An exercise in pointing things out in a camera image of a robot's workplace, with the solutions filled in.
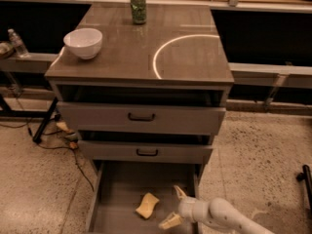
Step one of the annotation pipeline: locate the black metal stand leg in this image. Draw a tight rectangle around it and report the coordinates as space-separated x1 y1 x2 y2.
32 97 58 143

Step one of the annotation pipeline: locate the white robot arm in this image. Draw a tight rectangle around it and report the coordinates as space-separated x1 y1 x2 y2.
159 185 274 234

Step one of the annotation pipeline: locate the top grey drawer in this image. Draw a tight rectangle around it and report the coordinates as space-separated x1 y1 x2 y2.
58 102 225 135

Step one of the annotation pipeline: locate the middle grey drawer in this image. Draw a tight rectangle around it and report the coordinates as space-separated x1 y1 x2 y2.
78 140 213 164

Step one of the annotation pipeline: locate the black floor cable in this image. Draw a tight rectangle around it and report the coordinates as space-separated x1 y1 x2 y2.
0 81 96 193

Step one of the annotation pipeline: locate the bottom open grey drawer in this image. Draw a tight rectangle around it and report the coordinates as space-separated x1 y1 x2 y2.
86 161 201 234

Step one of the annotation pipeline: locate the grey drawer cabinet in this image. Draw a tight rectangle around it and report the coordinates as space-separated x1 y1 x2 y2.
44 3 235 180

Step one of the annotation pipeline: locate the white bowl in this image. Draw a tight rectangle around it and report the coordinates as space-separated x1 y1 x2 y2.
63 28 102 59

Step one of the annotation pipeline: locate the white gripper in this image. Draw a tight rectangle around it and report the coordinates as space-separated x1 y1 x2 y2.
158 185 211 230

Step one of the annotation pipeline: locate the clear plastic water bottle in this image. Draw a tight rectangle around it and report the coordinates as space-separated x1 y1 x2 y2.
8 28 29 58

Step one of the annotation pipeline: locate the small dish on ledge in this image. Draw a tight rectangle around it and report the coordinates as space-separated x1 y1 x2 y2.
0 42 14 59

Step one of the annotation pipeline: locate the black chair base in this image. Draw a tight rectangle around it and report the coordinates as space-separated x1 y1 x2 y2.
296 165 312 213

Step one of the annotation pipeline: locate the yellow sponge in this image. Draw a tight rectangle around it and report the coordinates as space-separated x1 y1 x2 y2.
136 193 159 219

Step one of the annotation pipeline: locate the green soda can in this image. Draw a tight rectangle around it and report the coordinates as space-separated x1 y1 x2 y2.
131 0 146 24

